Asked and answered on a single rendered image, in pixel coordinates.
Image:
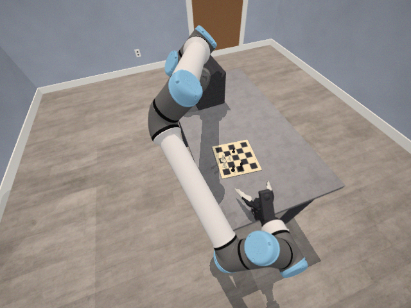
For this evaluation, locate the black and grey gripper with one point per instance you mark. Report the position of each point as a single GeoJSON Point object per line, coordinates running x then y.
{"type": "Point", "coordinates": [256, 205]}

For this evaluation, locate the cream and black chessboard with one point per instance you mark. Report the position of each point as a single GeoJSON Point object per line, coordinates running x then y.
{"type": "Point", "coordinates": [243, 153]}

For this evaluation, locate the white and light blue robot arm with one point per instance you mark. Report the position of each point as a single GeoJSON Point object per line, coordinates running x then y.
{"type": "Point", "coordinates": [274, 248]}

